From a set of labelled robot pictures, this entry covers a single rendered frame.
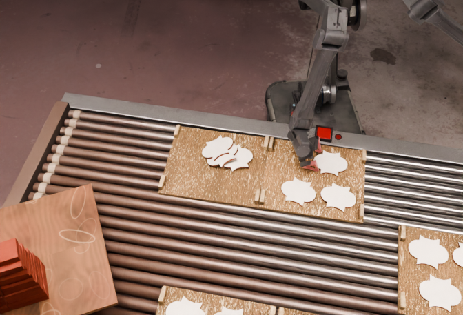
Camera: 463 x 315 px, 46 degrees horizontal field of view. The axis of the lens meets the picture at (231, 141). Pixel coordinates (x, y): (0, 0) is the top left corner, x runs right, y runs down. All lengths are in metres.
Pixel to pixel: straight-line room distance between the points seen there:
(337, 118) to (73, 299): 2.02
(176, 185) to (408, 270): 0.95
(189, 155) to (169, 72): 1.70
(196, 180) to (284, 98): 1.35
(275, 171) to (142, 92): 1.79
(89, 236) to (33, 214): 0.24
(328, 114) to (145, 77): 1.35
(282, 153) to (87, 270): 0.92
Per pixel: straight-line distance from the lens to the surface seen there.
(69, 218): 2.14
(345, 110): 3.45
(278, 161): 2.31
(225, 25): 4.31
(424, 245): 2.21
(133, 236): 2.18
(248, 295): 2.05
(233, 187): 2.23
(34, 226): 2.16
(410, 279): 2.15
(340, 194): 2.24
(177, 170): 2.29
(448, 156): 2.51
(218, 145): 2.32
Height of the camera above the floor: 2.83
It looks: 53 degrees down
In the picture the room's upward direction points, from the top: 1 degrees counter-clockwise
